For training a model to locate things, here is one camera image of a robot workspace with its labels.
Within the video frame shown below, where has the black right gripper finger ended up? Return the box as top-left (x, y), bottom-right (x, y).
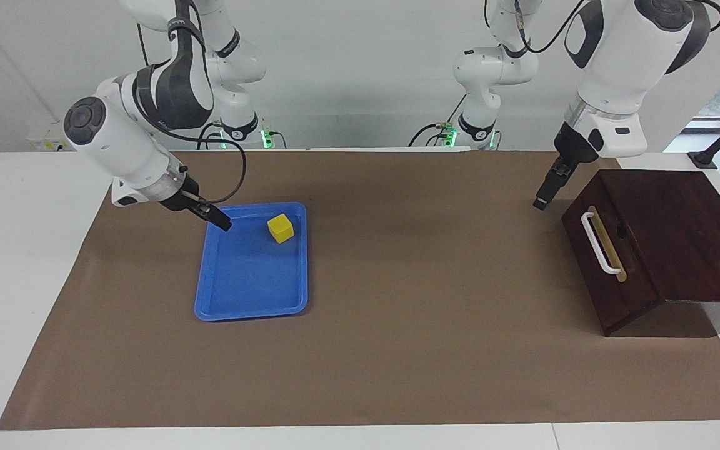
top-left (196, 200), bottom-right (234, 233)

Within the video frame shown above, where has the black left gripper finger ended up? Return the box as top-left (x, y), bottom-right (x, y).
top-left (532, 160), bottom-right (573, 211)

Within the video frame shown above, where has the yellow cube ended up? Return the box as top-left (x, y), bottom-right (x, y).
top-left (267, 214), bottom-right (295, 244)

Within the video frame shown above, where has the wooden drawer with white handle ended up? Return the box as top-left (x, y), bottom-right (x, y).
top-left (562, 172), bottom-right (664, 332)

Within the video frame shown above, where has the blue plastic tray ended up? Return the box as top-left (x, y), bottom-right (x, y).
top-left (194, 201), bottom-right (308, 323)

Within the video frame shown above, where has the white power socket box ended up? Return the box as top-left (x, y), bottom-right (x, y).
top-left (27, 122), bottom-right (101, 152)

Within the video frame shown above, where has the dark brown wooden cabinet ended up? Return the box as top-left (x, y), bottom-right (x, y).
top-left (562, 169), bottom-right (720, 337)

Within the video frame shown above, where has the brown table mat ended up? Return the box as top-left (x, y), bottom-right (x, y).
top-left (0, 149), bottom-right (720, 431)

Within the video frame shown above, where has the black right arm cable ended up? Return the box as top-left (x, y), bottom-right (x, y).
top-left (137, 25), bottom-right (248, 207)

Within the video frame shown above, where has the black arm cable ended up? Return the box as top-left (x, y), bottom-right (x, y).
top-left (513, 0), bottom-right (720, 54)
top-left (137, 25), bottom-right (248, 207)

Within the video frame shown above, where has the black base cable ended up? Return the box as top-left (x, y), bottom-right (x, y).
top-left (195, 122), bottom-right (223, 151)
top-left (409, 94), bottom-right (466, 148)

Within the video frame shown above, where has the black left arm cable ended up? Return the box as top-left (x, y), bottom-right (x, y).
top-left (513, 0), bottom-right (720, 54)

